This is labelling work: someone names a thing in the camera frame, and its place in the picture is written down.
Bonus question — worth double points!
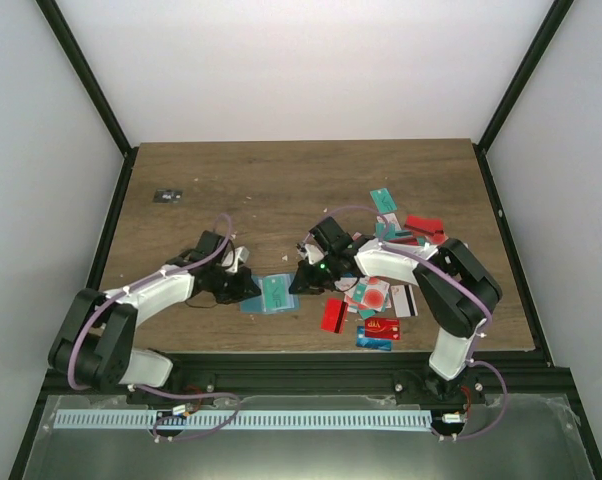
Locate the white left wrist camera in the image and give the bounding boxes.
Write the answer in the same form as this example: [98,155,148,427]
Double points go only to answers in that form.
[222,246,250,274]

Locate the red VIP card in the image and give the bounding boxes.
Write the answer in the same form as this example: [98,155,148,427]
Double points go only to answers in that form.
[364,317,401,341]

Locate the teal card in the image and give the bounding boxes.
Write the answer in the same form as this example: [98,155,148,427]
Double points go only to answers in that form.
[262,274,293,313]
[370,188,397,214]

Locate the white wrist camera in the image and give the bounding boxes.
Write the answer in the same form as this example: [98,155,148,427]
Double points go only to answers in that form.
[297,243,325,265]
[222,246,250,274]

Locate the red card far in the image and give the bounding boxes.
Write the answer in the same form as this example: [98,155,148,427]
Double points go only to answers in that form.
[404,215,445,236]

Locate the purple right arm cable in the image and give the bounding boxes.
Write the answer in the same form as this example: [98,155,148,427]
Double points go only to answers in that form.
[300,204,510,441]

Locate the white card red circle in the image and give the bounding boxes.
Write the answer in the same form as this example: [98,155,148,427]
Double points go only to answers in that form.
[347,278,390,311]

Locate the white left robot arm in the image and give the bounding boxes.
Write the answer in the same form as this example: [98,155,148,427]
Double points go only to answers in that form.
[48,230,261,404]

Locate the teal card far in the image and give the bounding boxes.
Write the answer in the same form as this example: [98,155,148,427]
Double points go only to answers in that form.
[370,188,397,214]

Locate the black right frame post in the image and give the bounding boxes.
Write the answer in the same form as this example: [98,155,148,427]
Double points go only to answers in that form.
[474,0,574,155]

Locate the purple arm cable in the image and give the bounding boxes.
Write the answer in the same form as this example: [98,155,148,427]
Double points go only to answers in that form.
[300,204,510,441]
[66,213,232,391]

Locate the teal card front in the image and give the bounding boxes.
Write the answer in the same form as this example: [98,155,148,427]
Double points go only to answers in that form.
[262,274,293,313]

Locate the white card black stripe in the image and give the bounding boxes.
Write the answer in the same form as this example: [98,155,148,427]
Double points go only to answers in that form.
[390,284,418,318]

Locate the black frame post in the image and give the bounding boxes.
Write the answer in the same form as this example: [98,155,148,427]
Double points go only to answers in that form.
[35,0,132,157]
[474,0,574,155]

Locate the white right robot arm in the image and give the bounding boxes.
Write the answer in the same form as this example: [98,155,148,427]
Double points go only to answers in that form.
[289,216,503,403]

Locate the black VIP card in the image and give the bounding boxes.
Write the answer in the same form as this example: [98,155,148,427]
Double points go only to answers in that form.
[153,189,183,203]

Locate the light blue slotted cable duct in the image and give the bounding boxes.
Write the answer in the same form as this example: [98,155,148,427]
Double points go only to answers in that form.
[53,409,432,432]

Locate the red card black stripe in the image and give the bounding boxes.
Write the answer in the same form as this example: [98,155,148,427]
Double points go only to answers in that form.
[321,298,348,334]

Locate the black left frame post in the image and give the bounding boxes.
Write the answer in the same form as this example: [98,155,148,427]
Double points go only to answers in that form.
[35,0,132,157]

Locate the blue card front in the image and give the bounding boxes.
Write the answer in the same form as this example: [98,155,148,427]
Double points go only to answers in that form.
[355,326,392,352]

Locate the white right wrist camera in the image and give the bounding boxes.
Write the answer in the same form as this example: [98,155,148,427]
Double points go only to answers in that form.
[297,243,325,265]

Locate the blue card holder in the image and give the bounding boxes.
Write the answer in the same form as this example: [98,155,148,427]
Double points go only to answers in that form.
[240,273,299,314]

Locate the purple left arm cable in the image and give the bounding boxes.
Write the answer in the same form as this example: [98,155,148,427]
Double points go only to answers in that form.
[66,213,232,391]

